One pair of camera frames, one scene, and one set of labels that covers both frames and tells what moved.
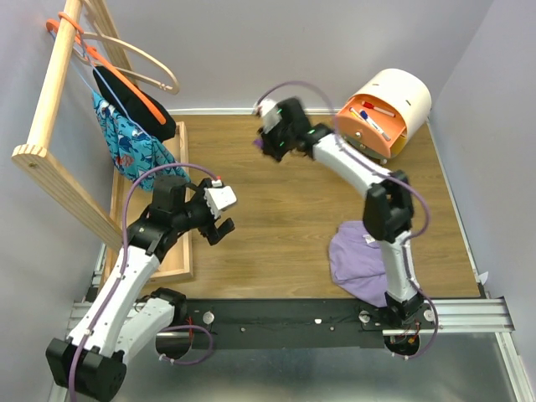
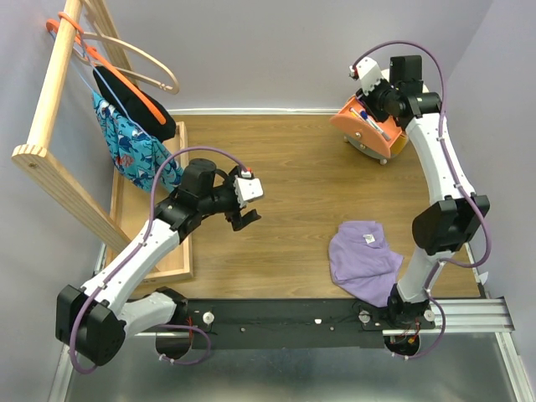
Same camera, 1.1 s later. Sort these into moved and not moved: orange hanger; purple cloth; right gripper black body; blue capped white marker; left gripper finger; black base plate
Moved: right gripper black body; left gripper finger
Not moved: black base plate; orange hanger; purple cloth; blue capped white marker
